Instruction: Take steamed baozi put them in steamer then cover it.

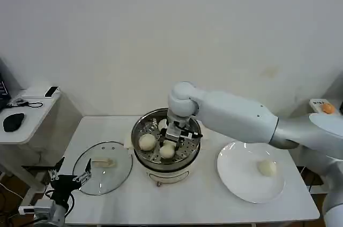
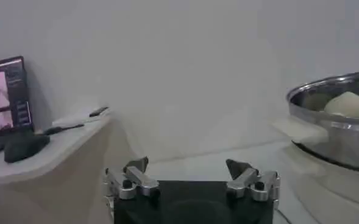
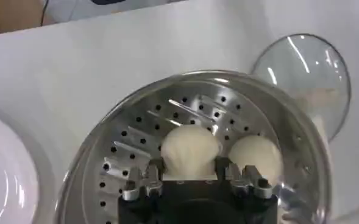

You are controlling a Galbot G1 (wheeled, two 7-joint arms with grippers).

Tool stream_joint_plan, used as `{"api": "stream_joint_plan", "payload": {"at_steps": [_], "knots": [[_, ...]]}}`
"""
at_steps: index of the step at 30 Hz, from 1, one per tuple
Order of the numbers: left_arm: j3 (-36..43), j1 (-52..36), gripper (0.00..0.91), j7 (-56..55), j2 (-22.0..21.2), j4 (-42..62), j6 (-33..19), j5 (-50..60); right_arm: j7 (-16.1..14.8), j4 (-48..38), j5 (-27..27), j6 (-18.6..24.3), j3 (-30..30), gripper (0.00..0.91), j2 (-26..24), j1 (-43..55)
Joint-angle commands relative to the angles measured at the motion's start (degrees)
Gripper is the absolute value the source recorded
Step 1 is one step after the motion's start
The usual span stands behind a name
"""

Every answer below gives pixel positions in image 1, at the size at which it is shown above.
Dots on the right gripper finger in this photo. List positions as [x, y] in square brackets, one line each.
[178, 145]
[163, 141]

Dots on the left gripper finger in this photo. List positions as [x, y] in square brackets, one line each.
[55, 173]
[84, 176]

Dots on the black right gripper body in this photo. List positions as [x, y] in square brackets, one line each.
[181, 127]

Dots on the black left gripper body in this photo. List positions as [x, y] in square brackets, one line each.
[63, 188]

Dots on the white steamed bun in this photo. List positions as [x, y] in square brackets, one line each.
[167, 152]
[147, 142]
[162, 125]
[266, 168]

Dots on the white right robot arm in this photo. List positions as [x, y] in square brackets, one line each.
[235, 114]

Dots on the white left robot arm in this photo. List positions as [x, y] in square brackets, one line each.
[48, 212]

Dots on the perforated steel steamer basket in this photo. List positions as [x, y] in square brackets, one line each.
[187, 148]

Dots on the round glass lid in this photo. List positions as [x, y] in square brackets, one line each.
[107, 181]

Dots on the white electric pot base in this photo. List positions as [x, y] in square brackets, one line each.
[166, 174]

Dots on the white side table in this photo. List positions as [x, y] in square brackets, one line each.
[34, 120]

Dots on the black computer mouse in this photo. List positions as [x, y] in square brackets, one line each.
[13, 122]

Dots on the white round plate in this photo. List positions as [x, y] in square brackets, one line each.
[241, 178]

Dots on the black and white phone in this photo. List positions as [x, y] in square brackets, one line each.
[51, 91]

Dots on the dark laptop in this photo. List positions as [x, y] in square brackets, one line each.
[3, 90]

